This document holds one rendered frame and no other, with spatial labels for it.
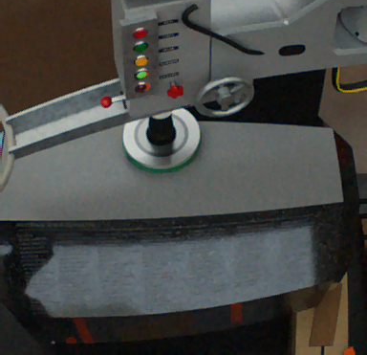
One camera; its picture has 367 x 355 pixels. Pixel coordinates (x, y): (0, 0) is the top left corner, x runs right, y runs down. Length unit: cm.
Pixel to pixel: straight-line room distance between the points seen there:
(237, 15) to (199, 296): 86
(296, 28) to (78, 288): 101
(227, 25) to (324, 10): 27
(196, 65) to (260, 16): 21
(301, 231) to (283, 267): 12
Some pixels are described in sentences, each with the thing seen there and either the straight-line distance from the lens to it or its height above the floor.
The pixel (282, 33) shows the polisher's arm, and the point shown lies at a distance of 165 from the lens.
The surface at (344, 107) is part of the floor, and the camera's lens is 334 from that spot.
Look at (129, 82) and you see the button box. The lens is 159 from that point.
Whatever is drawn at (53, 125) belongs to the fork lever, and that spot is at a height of 109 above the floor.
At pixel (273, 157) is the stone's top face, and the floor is 87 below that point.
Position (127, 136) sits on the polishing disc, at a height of 92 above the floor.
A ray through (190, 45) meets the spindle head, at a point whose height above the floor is 142.
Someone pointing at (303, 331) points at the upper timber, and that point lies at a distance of 254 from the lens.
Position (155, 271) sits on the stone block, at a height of 76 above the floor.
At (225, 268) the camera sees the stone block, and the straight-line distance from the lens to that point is 200.
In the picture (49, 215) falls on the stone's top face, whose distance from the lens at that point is 197.
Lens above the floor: 259
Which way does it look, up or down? 59 degrees down
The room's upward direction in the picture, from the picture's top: straight up
